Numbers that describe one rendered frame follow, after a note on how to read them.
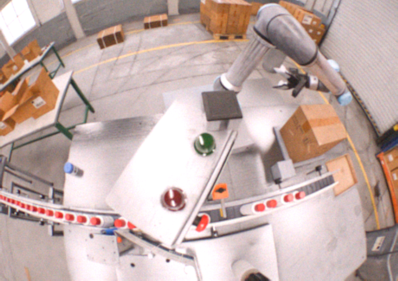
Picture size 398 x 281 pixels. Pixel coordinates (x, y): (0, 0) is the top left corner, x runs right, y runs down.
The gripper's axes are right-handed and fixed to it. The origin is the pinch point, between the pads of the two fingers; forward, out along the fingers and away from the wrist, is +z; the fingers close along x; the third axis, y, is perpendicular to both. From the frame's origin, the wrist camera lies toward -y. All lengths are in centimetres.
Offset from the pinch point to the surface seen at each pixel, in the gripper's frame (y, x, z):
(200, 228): -66, 35, 8
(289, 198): -56, -2, -15
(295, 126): -15.9, -17.7, -16.6
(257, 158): -35.4, -27.6, 2.2
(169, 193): -60, 51, 8
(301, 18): 286, -97, -68
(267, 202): -59, -1, -6
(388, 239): -93, -97, -203
